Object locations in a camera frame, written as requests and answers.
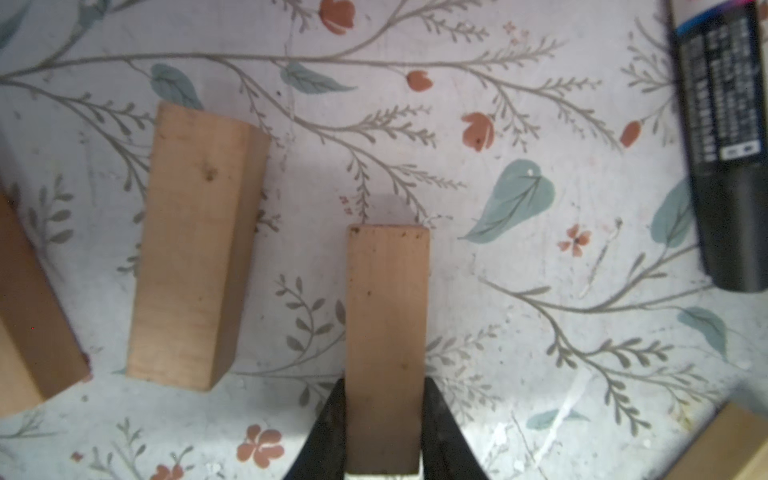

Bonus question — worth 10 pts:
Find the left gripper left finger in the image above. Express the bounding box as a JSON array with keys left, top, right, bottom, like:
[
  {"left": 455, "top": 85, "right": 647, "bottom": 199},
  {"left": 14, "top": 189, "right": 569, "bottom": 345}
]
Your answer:
[{"left": 284, "top": 379, "right": 347, "bottom": 480}]

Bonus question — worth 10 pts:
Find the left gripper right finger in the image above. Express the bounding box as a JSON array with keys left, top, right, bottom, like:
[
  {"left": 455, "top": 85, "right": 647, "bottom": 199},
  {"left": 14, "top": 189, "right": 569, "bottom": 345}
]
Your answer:
[{"left": 421, "top": 377, "right": 488, "bottom": 480}]

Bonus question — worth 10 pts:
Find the light wood block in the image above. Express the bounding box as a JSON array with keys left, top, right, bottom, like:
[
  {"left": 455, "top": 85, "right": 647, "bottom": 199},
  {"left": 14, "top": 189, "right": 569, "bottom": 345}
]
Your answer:
[{"left": 665, "top": 403, "right": 767, "bottom": 480}]

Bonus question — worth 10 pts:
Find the black marker pen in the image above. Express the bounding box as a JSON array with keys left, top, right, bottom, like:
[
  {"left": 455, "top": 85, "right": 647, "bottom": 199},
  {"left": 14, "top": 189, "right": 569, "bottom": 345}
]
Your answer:
[{"left": 669, "top": 0, "right": 767, "bottom": 293}]

